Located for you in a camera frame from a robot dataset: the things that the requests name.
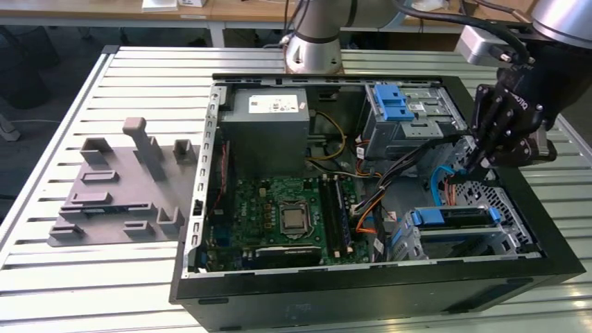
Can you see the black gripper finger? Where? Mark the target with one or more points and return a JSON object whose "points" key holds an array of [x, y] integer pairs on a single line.
{"points": [[492, 114], [514, 154]]}

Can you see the hard disk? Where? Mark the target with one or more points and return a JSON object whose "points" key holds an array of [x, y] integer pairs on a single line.
{"points": [[463, 216]]}

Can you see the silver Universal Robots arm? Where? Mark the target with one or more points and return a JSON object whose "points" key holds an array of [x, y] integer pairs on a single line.
{"points": [[315, 52]]}

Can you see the metal disk bay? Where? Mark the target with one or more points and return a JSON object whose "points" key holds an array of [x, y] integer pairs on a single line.
{"points": [[463, 233]]}

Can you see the metal optical drive cage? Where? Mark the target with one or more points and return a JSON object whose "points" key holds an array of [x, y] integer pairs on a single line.
{"points": [[416, 133]]}

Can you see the blue drive latch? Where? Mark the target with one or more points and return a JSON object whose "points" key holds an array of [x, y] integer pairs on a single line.
{"points": [[394, 104]]}

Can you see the small dark box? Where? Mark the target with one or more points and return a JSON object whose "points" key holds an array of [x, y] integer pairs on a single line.
{"points": [[470, 7]]}

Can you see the black RAM slot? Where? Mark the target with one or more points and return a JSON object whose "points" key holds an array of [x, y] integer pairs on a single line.
{"points": [[327, 215]]}

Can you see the grey power supply unit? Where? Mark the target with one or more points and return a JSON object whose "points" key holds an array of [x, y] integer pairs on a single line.
{"points": [[263, 138]]}

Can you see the silver CPU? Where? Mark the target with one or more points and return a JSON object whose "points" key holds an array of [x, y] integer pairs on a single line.
{"points": [[294, 219]]}

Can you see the CPU socket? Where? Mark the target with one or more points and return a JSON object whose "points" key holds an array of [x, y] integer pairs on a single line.
{"points": [[279, 222]]}

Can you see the black PC case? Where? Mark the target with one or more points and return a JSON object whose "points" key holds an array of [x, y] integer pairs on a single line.
{"points": [[347, 298]]}

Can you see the black graphics card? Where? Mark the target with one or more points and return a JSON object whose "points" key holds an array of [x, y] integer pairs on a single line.
{"points": [[287, 255]]}

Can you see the green motherboard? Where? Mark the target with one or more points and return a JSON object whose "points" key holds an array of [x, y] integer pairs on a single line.
{"points": [[252, 215]]}

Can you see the white box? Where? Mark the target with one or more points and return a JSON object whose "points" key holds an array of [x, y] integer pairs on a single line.
{"points": [[159, 5]]}

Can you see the grey parts rack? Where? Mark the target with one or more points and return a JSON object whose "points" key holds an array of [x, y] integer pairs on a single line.
{"points": [[120, 194]]}

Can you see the wooden desk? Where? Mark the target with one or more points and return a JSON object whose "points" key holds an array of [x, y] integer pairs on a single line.
{"points": [[115, 15]]}

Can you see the RAM stick in rack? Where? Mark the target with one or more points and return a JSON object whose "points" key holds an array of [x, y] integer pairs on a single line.
{"points": [[104, 209]]}

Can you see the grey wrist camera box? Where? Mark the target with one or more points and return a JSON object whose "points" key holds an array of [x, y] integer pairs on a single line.
{"points": [[479, 45]]}

